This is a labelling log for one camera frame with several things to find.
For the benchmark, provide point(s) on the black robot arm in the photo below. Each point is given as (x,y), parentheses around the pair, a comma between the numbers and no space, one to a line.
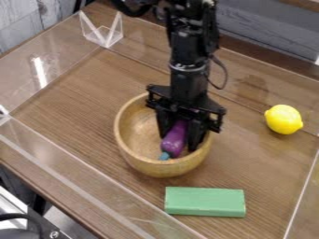
(193,35)

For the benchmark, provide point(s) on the yellow lemon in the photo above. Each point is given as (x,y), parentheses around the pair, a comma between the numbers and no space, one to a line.
(284,119)

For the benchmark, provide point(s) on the purple toy eggplant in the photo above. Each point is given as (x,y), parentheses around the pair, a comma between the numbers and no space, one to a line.
(174,141)

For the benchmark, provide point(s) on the brown wooden bowl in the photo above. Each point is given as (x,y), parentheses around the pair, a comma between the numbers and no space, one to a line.
(137,134)

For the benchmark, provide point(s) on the black equipment at table edge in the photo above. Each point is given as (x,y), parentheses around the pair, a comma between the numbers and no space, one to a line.
(27,228)

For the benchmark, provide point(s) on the green rectangular block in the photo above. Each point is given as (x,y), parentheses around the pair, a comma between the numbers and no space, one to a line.
(206,202)

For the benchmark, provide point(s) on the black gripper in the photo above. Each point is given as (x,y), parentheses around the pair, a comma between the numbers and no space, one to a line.
(184,100)

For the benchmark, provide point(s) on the clear acrylic corner bracket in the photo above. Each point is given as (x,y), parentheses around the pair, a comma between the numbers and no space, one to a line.
(105,36)

